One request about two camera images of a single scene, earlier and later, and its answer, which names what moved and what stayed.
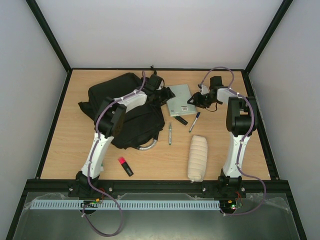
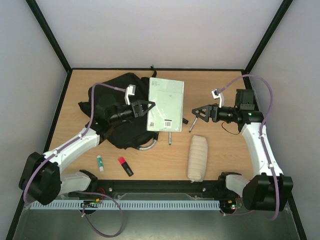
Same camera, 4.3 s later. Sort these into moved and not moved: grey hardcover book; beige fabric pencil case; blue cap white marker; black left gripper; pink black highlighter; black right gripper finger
Moved: grey hardcover book; black left gripper; black right gripper finger
Not moved: blue cap white marker; beige fabric pencil case; pink black highlighter
